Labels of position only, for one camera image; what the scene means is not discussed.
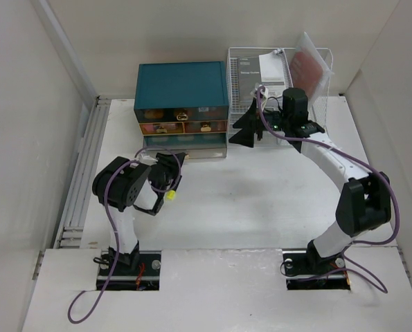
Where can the grey Canon setup guide booklet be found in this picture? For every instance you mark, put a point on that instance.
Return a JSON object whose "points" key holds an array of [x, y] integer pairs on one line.
{"points": [[269, 69]]}

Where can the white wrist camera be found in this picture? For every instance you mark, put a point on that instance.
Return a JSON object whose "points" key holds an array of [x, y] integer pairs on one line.
{"points": [[260, 92], [146, 160]]}

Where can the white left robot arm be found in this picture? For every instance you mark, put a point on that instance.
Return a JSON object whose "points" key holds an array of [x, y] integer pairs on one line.
{"points": [[125, 187]]}

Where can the pink yellow highlighter marker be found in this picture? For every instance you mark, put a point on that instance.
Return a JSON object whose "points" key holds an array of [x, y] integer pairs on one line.
{"points": [[170, 195]]}

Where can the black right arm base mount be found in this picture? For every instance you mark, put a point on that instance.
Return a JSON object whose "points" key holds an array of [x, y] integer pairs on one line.
{"points": [[302, 275]]}

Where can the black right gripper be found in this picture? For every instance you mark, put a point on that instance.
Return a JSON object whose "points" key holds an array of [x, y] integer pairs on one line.
{"points": [[247, 122]]}

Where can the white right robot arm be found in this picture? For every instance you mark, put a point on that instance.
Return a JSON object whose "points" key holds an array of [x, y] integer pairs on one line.
{"points": [[365, 201]]}

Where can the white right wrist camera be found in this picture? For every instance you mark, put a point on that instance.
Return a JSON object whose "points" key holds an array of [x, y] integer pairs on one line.
{"points": [[260, 92]]}

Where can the white wire mesh file rack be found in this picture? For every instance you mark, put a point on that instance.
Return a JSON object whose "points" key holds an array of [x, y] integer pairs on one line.
{"points": [[317, 112]]}

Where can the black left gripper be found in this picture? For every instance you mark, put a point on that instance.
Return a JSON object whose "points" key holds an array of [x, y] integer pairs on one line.
{"points": [[169, 162]]}

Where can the teal drawer organizer box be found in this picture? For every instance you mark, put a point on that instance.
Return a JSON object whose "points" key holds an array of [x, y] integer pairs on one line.
{"points": [[183, 107]]}

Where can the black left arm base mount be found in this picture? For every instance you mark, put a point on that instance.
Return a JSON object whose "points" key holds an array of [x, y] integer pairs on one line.
{"points": [[142, 274]]}

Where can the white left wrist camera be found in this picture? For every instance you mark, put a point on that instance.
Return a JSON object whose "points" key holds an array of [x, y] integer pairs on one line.
{"points": [[146, 160]]}

